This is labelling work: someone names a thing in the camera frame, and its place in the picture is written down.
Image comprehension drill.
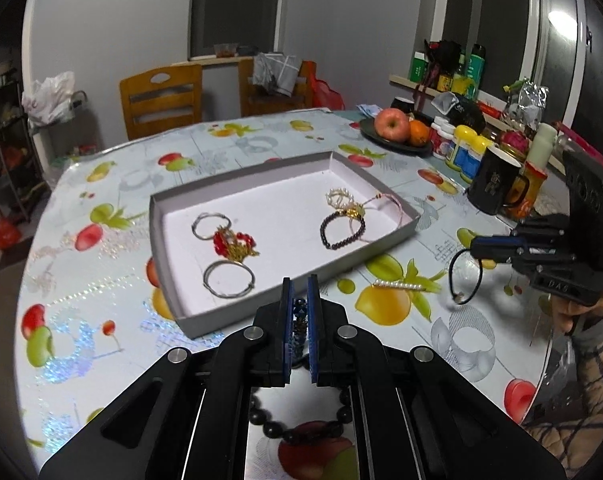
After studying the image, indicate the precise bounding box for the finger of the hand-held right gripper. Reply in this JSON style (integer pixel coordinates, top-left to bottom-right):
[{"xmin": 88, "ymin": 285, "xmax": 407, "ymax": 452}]
[
  {"xmin": 474, "ymin": 249, "xmax": 525, "ymax": 263},
  {"xmin": 471, "ymin": 235, "xmax": 525, "ymax": 252}
]

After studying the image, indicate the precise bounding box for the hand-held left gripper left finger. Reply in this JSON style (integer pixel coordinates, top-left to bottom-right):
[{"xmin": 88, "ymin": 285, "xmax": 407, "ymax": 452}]
[{"xmin": 40, "ymin": 276, "xmax": 294, "ymax": 480}]

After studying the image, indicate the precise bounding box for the pink string bracelet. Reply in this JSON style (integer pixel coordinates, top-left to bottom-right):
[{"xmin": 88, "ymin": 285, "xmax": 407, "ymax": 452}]
[{"xmin": 349, "ymin": 192, "xmax": 405, "ymax": 246}]

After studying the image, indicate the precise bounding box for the black cord bracelet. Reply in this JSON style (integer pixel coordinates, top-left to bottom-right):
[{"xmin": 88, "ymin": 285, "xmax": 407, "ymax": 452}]
[{"xmin": 449, "ymin": 247, "xmax": 485, "ymax": 306}]

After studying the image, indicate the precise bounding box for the person's right forearm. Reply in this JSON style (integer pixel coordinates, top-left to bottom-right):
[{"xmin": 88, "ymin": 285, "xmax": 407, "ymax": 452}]
[{"xmin": 524, "ymin": 300, "xmax": 603, "ymax": 480}]

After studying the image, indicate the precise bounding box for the fruit printed tablecloth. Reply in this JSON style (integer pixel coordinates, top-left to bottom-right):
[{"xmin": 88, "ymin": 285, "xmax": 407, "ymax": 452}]
[{"xmin": 11, "ymin": 107, "xmax": 572, "ymax": 480}]

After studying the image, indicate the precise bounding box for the red bag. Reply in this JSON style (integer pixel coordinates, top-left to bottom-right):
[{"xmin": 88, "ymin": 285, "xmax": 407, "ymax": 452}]
[{"xmin": 301, "ymin": 61, "xmax": 346, "ymax": 111}]

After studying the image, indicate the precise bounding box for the silver bangle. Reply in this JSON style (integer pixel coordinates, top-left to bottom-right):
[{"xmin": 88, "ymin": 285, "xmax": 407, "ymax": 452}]
[
  {"xmin": 202, "ymin": 260, "xmax": 256, "ymax": 301},
  {"xmin": 191, "ymin": 211, "xmax": 232, "ymax": 240}
]

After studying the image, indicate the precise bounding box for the person's right hand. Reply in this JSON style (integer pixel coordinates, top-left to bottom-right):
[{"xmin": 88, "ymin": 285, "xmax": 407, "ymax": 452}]
[{"xmin": 551, "ymin": 285, "xmax": 603, "ymax": 336}]

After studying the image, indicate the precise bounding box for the black mug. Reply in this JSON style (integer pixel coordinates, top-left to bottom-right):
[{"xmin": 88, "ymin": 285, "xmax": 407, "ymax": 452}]
[{"xmin": 467, "ymin": 146, "xmax": 529, "ymax": 216}]

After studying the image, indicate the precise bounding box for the orange jar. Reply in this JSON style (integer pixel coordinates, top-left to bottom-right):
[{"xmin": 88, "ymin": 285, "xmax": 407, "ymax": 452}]
[{"xmin": 506, "ymin": 162, "xmax": 549, "ymax": 218}]

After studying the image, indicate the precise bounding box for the red bead gold bracelet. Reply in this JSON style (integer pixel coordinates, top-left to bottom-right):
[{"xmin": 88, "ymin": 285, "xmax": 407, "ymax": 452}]
[{"xmin": 212, "ymin": 227, "xmax": 261, "ymax": 262}]

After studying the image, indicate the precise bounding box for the metal shelf rack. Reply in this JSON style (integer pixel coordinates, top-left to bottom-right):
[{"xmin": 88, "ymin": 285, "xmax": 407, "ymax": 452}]
[{"xmin": 0, "ymin": 75, "xmax": 49, "ymax": 221}]

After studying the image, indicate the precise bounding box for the wooden chair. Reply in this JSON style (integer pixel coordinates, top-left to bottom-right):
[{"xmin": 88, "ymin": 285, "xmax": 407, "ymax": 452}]
[
  {"xmin": 120, "ymin": 64, "xmax": 203, "ymax": 141},
  {"xmin": 238, "ymin": 57, "xmax": 312, "ymax": 116}
]

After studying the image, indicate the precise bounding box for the red floor item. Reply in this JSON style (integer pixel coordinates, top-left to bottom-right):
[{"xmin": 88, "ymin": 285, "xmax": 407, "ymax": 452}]
[{"xmin": 0, "ymin": 217, "xmax": 22, "ymax": 251}]

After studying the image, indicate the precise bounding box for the green bottle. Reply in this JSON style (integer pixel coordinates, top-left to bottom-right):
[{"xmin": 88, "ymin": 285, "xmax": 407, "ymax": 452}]
[{"xmin": 469, "ymin": 44, "xmax": 487, "ymax": 98}]

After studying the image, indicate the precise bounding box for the dark plate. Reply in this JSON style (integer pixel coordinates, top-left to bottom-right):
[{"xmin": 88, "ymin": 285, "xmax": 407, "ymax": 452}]
[{"xmin": 360, "ymin": 117, "xmax": 435, "ymax": 157}]

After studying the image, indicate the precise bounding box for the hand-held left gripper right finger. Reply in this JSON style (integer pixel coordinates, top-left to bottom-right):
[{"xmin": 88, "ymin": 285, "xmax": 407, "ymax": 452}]
[{"xmin": 307, "ymin": 274, "xmax": 567, "ymax": 480}]

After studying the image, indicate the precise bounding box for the red apple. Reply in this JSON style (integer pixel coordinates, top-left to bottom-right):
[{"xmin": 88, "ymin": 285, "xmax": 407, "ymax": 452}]
[{"xmin": 374, "ymin": 108, "xmax": 412, "ymax": 142}]

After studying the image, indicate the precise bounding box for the grey cardboard box tray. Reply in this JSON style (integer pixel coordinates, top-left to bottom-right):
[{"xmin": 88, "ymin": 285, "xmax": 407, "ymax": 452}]
[{"xmin": 148, "ymin": 150, "xmax": 421, "ymax": 340}]

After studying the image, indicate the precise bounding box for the black large bead bracelet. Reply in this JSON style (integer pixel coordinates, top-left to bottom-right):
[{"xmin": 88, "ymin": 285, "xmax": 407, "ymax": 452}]
[{"xmin": 246, "ymin": 390, "xmax": 355, "ymax": 446}]

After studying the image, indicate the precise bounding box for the cream white bottle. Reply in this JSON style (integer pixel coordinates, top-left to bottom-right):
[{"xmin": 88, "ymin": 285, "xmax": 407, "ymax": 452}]
[{"xmin": 526, "ymin": 123, "xmax": 558, "ymax": 168}]

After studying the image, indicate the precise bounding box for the pearl hair clip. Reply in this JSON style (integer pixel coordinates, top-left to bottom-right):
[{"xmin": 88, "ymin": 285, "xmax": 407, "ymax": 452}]
[{"xmin": 372, "ymin": 278, "xmax": 429, "ymax": 292}]

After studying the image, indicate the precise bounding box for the silver foil bag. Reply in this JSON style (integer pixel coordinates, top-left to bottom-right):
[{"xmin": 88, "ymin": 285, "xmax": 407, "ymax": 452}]
[{"xmin": 506, "ymin": 80, "xmax": 549, "ymax": 133}]

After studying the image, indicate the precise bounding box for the orange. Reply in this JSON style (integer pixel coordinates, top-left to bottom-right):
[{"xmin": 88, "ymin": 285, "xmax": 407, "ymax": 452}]
[{"xmin": 409, "ymin": 121, "xmax": 432, "ymax": 147}]

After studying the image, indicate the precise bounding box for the pearl bracelet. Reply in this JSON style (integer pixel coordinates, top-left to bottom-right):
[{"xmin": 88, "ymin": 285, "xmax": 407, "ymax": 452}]
[{"xmin": 325, "ymin": 187, "xmax": 355, "ymax": 208}]

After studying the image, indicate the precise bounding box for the white plastic bag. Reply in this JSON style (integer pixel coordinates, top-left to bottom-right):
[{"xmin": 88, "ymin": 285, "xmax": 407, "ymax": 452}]
[{"xmin": 22, "ymin": 71, "xmax": 75, "ymax": 126}]

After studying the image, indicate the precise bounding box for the window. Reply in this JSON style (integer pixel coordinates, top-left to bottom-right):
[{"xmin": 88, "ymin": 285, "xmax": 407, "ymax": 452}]
[{"xmin": 188, "ymin": 0, "xmax": 286, "ymax": 61}]

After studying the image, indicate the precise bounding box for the grey checked cloth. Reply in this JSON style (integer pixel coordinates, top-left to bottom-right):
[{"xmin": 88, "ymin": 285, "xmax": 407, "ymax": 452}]
[{"xmin": 254, "ymin": 51, "xmax": 302, "ymax": 97}]

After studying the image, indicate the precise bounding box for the dark garnet bead bracelet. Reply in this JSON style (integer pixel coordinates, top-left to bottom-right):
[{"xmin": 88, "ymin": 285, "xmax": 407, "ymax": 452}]
[{"xmin": 320, "ymin": 210, "xmax": 366, "ymax": 251}]

